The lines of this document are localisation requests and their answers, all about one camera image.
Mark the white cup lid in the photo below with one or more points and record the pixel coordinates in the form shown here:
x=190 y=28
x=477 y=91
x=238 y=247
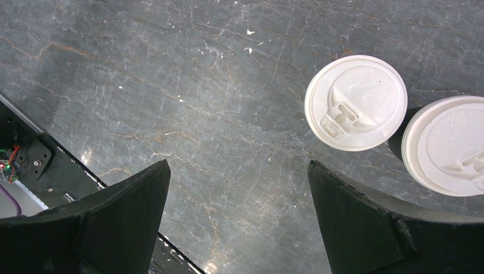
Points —
x=442 y=146
x=355 y=103

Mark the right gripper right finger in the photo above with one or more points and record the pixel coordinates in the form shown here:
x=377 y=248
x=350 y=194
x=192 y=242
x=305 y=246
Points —
x=368 y=231

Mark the black paper coffee cup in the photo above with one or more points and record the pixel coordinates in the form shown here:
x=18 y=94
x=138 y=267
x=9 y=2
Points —
x=395 y=141

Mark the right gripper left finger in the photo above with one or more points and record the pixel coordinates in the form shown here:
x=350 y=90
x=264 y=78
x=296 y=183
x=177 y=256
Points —
x=113 y=230

